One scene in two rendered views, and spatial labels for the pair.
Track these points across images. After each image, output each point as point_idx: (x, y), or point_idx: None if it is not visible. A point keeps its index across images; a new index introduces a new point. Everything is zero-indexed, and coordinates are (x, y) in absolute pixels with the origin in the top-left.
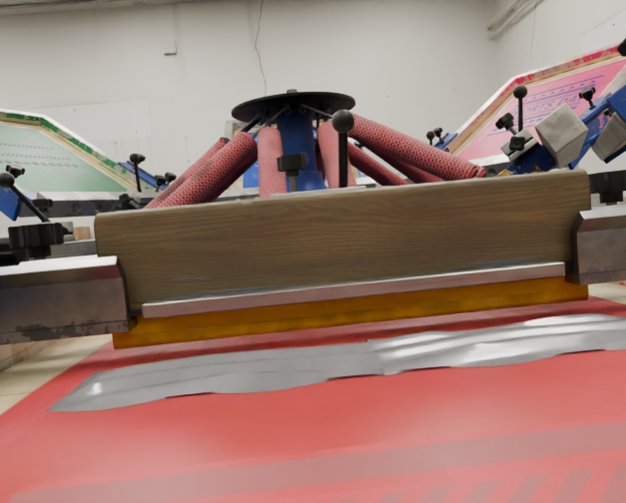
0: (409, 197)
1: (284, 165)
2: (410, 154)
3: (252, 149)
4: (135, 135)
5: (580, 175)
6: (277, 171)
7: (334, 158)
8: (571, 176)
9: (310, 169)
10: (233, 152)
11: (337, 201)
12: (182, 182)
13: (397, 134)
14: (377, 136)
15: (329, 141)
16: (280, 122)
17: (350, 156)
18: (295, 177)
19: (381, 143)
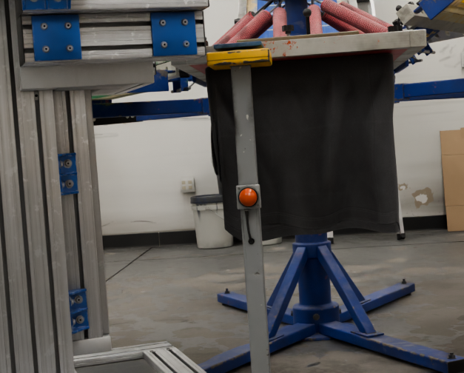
0: (312, 37)
1: (284, 29)
2: (358, 24)
3: (269, 19)
4: None
5: (356, 32)
6: (283, 32)
7: (313, 25)
8: (354, 32)
9: (304, 32)
10: (258, 21)
11: (294, 38)
12: (227, 38)
13: (352, 12)
14: (341, 12)
15: (312, 16)
16: (286, 2)
17: (334, 23)
18: (288, 33)
19: (343, 17)
